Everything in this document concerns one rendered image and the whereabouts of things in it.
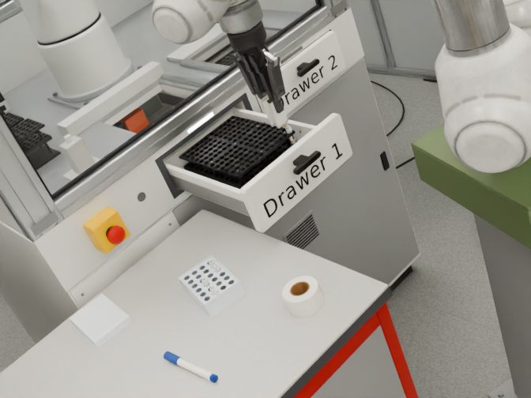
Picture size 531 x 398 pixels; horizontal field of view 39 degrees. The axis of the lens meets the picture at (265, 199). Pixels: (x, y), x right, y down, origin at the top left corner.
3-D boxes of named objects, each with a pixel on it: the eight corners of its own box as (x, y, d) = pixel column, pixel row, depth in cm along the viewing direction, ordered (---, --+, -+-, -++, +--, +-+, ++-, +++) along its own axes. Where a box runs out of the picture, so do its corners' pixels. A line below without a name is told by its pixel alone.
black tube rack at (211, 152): (303, 154, 170) (294, 130, 167) (248, 200, 163) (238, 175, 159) (241, 137, 186) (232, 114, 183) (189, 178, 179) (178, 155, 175)
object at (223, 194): (340, 152, 166) (333, 129, 163) (259, 221, 155) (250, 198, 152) (229, 122, 195) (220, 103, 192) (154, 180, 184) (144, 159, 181)
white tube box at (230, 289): (246, 294, 150) (239, 280, 148) (211, 318, 148) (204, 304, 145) (217, 268, 160) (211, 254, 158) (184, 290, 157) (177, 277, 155)
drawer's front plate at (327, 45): (346, 67, 202) (335, 30, 196) (272, 126, 189) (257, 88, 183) (341, 66, 203) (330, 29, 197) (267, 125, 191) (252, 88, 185)
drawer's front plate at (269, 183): (353, 154, 166) (340, 112, 161) (261, 234, 154) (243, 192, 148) (348, 152, 168) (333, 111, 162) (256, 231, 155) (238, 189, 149)
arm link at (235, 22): (235, -13, 154) (245, 13, 157) (203, 8, 150) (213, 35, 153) (265, -11, 147) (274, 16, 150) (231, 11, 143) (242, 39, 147)
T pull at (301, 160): (322, 155, 155) (320, 150, 154) (297, 176, 152) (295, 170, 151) (310, 152, 158) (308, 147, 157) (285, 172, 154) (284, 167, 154)
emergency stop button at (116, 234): (129, 238, 163) (122, 223, 161) (115, 249, 161) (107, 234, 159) (122, 234, 165) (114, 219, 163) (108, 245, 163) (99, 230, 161)
